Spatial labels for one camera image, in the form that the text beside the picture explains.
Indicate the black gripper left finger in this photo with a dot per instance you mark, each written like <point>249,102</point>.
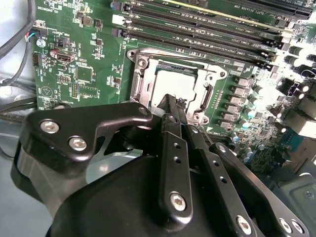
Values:
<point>74,123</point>

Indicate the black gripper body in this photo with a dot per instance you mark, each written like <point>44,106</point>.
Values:
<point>111,205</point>

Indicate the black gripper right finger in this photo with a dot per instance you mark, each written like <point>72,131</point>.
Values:
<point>234,197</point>

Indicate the silver CPU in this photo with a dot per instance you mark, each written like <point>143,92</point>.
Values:
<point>172,81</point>

